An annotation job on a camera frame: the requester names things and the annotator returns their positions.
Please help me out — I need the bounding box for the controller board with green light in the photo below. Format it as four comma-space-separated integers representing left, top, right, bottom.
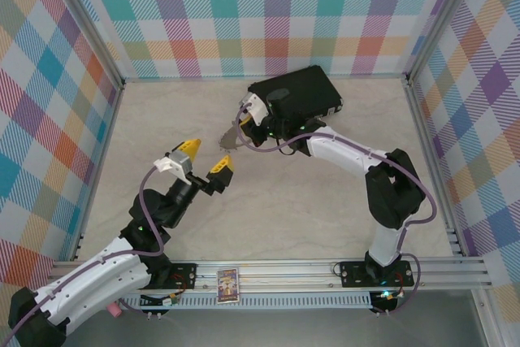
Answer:
368, 287, 408, 318

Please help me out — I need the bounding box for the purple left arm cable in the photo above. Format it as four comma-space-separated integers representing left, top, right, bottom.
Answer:
6, 165, 166, 340

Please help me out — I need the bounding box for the small picture card box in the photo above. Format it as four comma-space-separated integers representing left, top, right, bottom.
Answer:
215, 267, 242, 305

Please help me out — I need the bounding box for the grey metal keyring plate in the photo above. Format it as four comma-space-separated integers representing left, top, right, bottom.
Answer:
217, 126, 248, 153

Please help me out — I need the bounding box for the aluminium frame post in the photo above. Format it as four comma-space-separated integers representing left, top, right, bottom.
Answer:
47, 0, 125, 91
405, 0, 483, 86

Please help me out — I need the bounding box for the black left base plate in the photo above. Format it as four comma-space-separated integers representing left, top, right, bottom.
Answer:
161, 262, 198, 292

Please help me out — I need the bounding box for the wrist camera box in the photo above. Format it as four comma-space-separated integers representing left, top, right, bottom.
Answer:
153, 148, 193, 181
238, 92, 269, 128

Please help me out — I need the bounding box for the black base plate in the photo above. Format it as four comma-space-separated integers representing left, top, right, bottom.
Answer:
338, 258, 416, 289
161, 262, 198, 292

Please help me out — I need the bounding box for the aluminium front rail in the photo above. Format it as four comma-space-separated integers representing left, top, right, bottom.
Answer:
43, 256, 493, 296

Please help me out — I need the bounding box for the aluminium side rail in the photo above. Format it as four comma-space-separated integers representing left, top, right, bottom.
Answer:
404, 76, 468, 258
71, 80, 126, 262

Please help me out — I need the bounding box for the wire connector with green plug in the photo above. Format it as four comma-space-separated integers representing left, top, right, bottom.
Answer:
139, 292, 182, 320

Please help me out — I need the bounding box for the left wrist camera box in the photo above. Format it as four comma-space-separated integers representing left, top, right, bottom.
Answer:
153, 148, 193, 181

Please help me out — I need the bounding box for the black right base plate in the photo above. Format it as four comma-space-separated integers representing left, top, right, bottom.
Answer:
338, 258, 416, 289

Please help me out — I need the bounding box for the slotted grey cable duct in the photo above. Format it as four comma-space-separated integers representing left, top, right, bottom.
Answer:
117, 292, 374, 311

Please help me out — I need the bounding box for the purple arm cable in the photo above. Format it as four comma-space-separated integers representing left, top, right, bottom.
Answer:
6, 165, 166, 340
235, 102, 439, 317

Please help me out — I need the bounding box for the black case with chrome handle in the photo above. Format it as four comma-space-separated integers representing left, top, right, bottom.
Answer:
247, 65, 345, 121

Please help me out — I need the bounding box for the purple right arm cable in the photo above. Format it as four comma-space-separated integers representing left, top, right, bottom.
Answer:
235, 102, 439, 317

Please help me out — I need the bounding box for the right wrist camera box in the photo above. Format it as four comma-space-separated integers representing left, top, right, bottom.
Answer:
238, 92, 269, 128

